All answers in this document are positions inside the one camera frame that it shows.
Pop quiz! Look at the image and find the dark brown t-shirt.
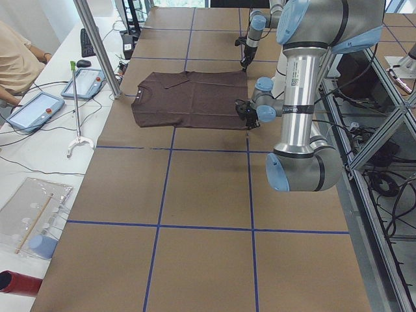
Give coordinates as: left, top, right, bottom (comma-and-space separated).
131, 71, 248, 130

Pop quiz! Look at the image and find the black computer mouse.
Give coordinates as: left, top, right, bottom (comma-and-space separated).
76, 59, 92, 68

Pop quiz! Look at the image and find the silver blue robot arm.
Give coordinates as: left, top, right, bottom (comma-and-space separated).
235, 1, 286, 72
241, 1, 385, 192

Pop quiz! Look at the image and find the blue plastic cup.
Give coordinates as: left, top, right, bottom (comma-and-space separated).
29, 235, 58, 259

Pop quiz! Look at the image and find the near teach pendant tablet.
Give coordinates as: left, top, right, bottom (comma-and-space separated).
6, 92, 64, 133

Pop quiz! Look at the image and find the aluminium frame post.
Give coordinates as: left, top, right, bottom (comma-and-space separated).
73, 0, 122, 99

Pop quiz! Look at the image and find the red cylinder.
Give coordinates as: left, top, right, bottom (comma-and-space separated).
1, 270, 43, 297

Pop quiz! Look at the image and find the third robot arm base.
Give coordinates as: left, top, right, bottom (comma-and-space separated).
385, 45, 415, 79

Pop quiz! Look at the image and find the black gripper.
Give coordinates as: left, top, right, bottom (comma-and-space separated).
245, 109, 260, 131
240, 45, 257, 72

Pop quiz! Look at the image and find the white pedestal column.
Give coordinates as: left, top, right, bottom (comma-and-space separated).
272, 48, 287, 99

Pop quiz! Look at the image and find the far teach pendant tablet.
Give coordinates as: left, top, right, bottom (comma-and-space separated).
74, 68, 105, 99

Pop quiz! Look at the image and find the person in beige shirt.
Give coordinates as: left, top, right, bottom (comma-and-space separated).
1, 22, 52, 107

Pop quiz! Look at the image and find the wooden stick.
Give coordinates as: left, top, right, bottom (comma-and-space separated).
14, 193, 54, 254

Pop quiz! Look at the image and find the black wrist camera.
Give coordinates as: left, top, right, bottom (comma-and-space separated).
235, 99, 251, 120
235, 36, 246, 46

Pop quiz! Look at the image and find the clear plastic tray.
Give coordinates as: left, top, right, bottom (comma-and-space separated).
1, 178, 73, 259

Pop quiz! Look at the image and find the green-handled reacher stick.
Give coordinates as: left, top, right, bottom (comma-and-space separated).
66, 60, 94, 159

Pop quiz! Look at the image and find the black keyboard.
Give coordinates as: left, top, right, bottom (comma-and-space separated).
80, 28, 96, 58

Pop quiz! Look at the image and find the teach pendant tablet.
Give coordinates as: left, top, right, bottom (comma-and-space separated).
6, 92, 64, 133
74, 68, 105, 99

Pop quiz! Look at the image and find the aluminium frame side rail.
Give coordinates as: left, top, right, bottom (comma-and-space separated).
317, 34, 415, 311

